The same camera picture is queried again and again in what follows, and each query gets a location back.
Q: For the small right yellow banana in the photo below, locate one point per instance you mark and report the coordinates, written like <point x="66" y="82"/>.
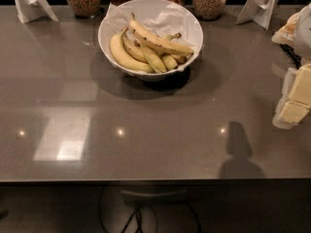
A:
<point x="172" y="61"/>

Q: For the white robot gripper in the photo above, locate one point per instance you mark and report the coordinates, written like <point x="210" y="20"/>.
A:
<point x="303" y="33"/>

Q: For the rightmost glass grain jar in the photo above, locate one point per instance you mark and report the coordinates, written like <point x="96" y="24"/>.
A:
<point x="208" y="9"/>

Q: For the white bowl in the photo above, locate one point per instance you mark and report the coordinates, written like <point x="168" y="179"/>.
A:
<point x="150" y="7"/>

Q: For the large left yellow banana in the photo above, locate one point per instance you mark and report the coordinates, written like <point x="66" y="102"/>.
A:
<point x="123" y="58"/>

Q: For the white paper stand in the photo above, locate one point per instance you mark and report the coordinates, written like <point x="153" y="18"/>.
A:
<point x="258" y="11"/>
<point x="28" y="10"/>

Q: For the white paper liner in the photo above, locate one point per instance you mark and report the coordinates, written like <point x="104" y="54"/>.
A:
<point x="165" y="18"/>

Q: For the middle yellow banana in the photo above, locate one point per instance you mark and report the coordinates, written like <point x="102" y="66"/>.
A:
<point x="133" y="50"/>

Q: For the spotted yellow banana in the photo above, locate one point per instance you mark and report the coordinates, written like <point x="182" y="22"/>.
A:
<point x="150" y="39"/>

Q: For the right white paper stand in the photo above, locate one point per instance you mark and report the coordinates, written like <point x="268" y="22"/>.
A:
<point x="258" y="11"/>

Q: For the left white paper stand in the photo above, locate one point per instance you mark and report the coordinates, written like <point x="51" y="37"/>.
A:
<point x="28" y="10"/>

